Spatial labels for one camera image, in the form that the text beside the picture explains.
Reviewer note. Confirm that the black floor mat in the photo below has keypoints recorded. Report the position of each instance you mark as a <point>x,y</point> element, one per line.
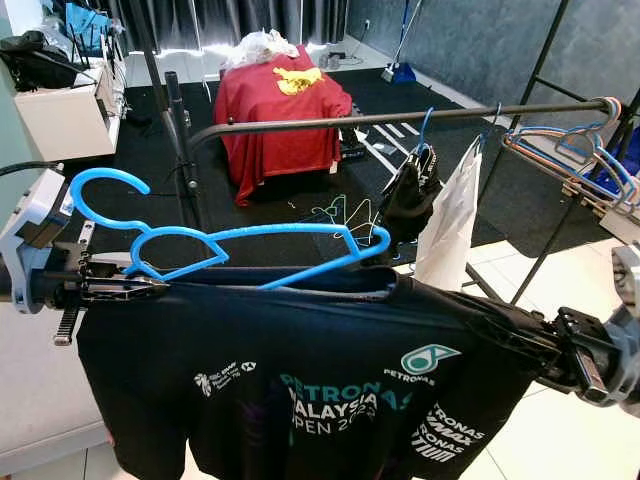
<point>135,145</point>

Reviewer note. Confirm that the small black garment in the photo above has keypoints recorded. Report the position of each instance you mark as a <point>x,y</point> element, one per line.
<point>410,205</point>

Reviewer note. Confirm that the black metal clothes rack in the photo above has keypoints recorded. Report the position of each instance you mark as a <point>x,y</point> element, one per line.
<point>350,121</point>

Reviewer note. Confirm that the yellow cloth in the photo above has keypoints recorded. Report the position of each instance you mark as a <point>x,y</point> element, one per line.
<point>298,82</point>

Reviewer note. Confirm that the blue broom with dustpan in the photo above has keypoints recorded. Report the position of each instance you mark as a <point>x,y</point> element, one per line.
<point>400,72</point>

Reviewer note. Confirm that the black Petronas T-shirt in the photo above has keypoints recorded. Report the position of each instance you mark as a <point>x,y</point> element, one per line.
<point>300,340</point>

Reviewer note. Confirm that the grey plastic hanger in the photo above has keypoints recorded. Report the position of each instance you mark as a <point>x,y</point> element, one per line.
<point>560,172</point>

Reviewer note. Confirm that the white plastic bag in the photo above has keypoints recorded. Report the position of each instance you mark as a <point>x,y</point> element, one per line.
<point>255,48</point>

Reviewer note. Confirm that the light blue plastic hanger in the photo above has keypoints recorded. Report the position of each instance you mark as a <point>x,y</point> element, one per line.
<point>290,232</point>

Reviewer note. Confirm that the light blue bag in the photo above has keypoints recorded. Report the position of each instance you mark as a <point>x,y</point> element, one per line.
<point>85,25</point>

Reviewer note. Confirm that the red draped cloth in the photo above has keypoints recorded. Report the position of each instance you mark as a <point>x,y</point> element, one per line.
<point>270,130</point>

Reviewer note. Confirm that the dark blue fabric bag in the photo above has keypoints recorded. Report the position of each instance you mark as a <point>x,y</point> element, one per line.
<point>625,160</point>

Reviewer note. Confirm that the black bag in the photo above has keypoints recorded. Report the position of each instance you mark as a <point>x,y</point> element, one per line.
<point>35,62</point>

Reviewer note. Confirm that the white low cabinet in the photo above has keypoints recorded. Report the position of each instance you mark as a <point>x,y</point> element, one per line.
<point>70,120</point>

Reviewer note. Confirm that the dark grey curtain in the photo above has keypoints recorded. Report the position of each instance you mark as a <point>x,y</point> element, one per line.
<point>230,18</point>

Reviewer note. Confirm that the white T-shirt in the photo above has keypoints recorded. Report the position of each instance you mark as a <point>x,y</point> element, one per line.
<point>450,230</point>

